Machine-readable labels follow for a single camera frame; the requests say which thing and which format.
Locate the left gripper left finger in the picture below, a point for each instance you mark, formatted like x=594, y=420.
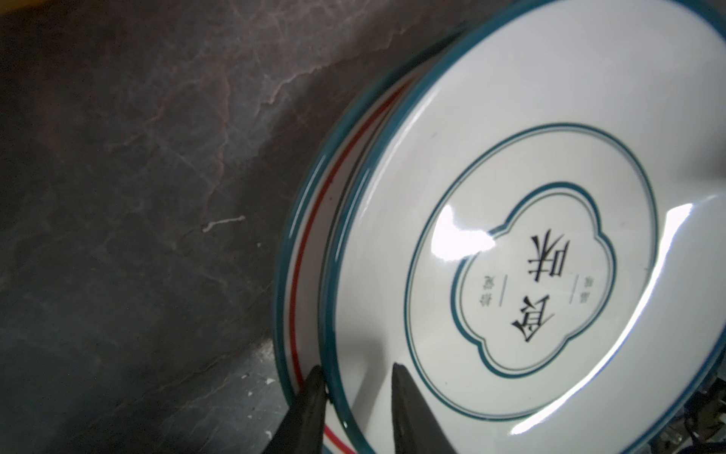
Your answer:
x=302, y=428

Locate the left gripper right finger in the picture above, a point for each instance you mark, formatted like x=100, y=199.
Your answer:
x=415, y=428

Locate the green clover white plate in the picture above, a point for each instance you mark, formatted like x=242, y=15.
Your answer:
x=538, y=234

